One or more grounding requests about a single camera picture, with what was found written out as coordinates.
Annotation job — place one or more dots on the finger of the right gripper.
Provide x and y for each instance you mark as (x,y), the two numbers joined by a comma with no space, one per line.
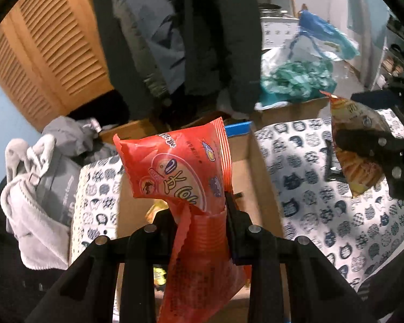
(377,99)
(366,143)

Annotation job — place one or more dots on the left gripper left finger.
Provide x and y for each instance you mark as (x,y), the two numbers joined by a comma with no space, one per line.
(148,246)

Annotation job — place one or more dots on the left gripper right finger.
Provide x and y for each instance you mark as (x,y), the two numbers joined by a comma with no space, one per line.
(253,246)

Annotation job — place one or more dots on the silver foil snack pack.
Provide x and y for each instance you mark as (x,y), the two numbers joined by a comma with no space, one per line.
(353,124)

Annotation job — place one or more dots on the red snack bag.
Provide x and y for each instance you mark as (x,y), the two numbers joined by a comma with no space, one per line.
(191,170)

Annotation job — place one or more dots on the black yellow snack pack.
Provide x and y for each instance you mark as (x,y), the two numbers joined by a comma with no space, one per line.
(159,275)

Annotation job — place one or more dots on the yellow chips snack pack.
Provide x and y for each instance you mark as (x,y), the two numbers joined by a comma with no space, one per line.
(158,206)

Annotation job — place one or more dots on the shoe rack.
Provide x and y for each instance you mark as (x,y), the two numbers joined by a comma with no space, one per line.
(392,58)

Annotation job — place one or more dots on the blue cardboard box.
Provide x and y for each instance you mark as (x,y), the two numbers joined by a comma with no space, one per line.
(252,193)

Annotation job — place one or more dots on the cardboard box on floor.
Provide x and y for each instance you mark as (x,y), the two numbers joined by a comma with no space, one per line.
(290,112)

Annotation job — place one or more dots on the blue plastic bag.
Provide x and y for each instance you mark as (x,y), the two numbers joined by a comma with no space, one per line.
(316,38)

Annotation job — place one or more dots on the cat pattern tablecloth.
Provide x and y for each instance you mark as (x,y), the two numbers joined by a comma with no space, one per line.
(356,234)

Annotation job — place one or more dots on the teal checked cloth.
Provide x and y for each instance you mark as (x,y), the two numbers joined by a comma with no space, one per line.
(297,81)

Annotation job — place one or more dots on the grey tote bag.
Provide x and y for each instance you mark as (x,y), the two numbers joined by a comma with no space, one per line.
(56,192)

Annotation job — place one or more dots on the white patterned appliance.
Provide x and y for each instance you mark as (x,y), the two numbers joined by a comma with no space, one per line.
(277,30)

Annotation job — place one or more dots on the grey crumpled garment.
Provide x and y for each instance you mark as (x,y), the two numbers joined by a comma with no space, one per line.
(79,140)

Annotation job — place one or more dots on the hanging dark coats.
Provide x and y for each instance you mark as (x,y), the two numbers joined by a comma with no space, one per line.
(176,59)

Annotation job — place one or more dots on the wooden louvered door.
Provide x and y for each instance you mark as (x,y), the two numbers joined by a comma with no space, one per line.
(51,59)

